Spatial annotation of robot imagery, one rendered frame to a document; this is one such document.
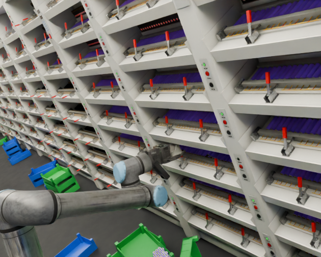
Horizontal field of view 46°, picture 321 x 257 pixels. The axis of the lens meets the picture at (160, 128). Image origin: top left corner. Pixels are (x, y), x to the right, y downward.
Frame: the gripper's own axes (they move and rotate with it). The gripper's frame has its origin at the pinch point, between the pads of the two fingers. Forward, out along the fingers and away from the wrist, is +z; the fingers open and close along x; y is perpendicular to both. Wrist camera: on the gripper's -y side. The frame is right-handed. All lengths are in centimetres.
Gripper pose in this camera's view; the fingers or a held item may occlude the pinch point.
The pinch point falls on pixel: (182, 152)
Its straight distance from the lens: 187.1
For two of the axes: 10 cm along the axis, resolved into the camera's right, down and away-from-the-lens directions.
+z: 8.2, -2.8, 4.9
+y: -2.0, -9.6, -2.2
